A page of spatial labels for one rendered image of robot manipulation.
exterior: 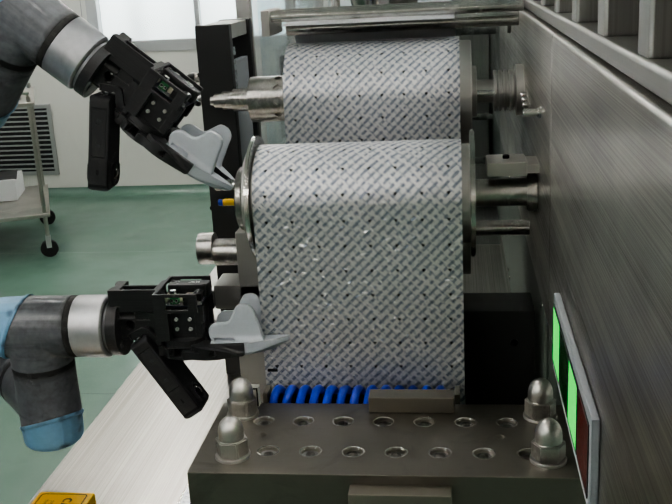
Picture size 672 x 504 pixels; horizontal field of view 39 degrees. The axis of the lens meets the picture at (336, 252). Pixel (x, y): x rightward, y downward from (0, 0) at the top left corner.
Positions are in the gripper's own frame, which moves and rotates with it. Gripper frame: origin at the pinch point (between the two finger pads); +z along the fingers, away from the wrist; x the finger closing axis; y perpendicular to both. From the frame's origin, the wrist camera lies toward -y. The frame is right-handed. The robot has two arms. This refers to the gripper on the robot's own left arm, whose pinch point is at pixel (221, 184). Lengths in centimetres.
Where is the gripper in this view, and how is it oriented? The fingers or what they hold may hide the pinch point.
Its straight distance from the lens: 113.9
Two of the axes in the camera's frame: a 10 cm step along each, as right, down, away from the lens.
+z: 8.0, 6.0, 0.8
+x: 1.2, -2.9, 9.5
